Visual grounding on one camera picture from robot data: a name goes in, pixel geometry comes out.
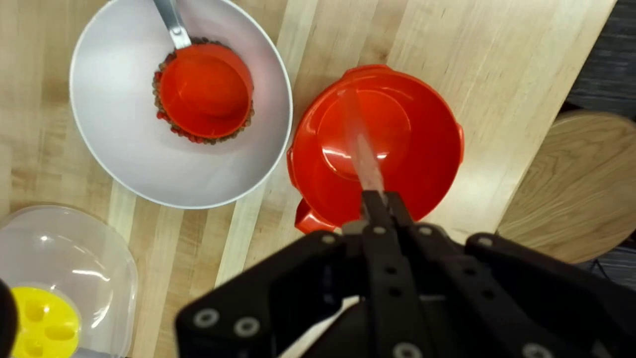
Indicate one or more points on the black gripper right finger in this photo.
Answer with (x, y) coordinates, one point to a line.
(482, 318)

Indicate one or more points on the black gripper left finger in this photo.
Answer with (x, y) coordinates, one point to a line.
(393, 300)

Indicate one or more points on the clear white straw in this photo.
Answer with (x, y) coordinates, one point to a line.
(361, 147)

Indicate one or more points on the orange plastic bowl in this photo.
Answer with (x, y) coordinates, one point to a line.
(415, 135)

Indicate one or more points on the white ceramic bowl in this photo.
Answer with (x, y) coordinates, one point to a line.
(115, 103)

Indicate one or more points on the red measuring cup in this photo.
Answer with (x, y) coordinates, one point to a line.
(204, 89)

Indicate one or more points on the clear lidded container yellow toy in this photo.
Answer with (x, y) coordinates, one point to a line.
(75, 282)

